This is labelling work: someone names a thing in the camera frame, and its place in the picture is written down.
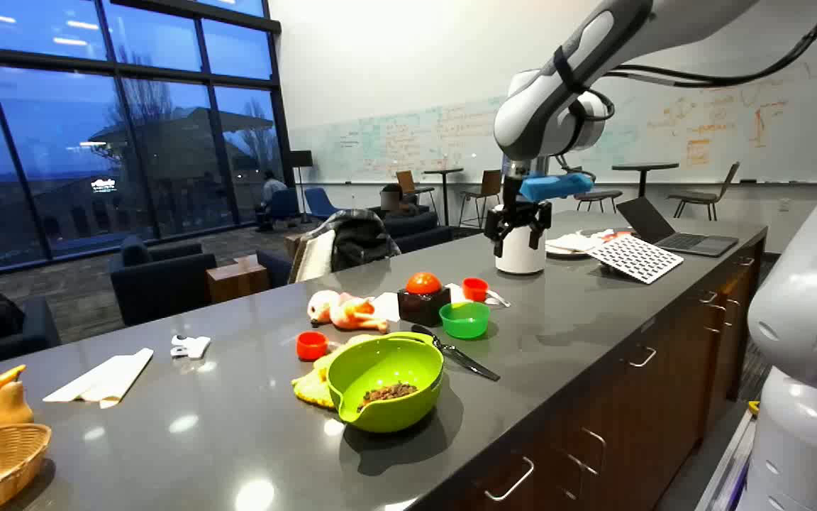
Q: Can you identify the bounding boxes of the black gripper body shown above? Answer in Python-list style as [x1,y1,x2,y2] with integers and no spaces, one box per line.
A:
[482,161,555,238]

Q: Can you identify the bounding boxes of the black spoon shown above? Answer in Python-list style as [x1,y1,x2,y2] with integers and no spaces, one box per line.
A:
[409,323,501,384]

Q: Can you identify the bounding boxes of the small bright green bowl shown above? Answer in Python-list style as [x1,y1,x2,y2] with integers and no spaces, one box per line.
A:
[437,301,492,344]

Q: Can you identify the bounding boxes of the lime green mixing bowl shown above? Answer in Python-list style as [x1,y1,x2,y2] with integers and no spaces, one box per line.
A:
[324,333,448,438]

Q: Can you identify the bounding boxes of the white cylinder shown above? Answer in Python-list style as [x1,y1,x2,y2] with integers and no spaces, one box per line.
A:
[492,221,550,279]

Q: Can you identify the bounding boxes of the wooden chair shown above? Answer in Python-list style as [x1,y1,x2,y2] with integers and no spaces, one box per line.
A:
[667,159,742,223]
[575,185,624,215]
[461,167,504,229]
[392,167,433,206]

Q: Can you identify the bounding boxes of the red measuring cup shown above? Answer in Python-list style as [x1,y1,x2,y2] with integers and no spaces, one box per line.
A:
[458,276,512,310]

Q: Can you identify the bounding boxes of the red tomato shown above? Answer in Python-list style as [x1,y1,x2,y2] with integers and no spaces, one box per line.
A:
[402,270,444,299]

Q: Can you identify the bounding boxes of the tall round table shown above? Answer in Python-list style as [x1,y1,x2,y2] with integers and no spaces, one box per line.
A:
[610,159,681,199]
[423,164,465,229]

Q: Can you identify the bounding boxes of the dark couch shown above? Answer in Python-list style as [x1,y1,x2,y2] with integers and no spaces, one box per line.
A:
[368,181,441,253]

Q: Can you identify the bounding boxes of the white keyboard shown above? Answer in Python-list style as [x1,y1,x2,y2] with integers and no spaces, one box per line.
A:
[590,233,687,287]

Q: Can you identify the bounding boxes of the white paper napkin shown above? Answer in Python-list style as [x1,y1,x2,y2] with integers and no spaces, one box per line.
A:
[368,282,472,323]

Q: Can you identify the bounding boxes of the black backpack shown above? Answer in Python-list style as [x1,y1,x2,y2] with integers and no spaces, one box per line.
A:
[329,206,402,276]

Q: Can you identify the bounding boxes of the grey laptop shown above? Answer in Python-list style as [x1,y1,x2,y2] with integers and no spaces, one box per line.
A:
[611,192,739,260]

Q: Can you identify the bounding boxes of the white orange plush toy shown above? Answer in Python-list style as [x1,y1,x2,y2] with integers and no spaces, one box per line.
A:
[304,287,394,335]

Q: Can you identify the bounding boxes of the blue chair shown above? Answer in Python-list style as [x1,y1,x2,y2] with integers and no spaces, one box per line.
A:
[304,185,341,221]

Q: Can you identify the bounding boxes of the brown food pieces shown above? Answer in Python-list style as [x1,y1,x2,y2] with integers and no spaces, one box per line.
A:
[356,377,420,412]

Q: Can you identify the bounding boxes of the brown counter cabinet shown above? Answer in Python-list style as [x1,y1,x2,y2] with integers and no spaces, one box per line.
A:
[416,238,767,511]

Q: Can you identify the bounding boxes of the small red cup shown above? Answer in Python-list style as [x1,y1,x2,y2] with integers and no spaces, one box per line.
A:
[294,328,331,362]

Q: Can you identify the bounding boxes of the dark blue armchair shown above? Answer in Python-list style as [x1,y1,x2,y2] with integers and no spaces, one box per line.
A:
[255,247,294,290]

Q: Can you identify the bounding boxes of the yellow cloth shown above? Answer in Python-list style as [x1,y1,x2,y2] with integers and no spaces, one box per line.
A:
[289,328,373,412]

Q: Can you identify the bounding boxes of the wooden side table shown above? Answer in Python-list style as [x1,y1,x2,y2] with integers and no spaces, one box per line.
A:
[204,256,271,306]

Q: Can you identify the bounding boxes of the crumpled white wrapper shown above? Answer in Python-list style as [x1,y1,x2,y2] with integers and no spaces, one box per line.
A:
[168,333,211,362]

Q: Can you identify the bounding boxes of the tan bread piece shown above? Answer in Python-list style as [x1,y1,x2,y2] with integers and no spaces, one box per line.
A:
[0,377,36,431]

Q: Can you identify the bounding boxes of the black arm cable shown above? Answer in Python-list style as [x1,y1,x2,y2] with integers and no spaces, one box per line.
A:
[604,0,817,90]

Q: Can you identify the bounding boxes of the large glass window wall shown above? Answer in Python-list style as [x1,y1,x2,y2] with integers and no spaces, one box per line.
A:
[0,0,294,279]

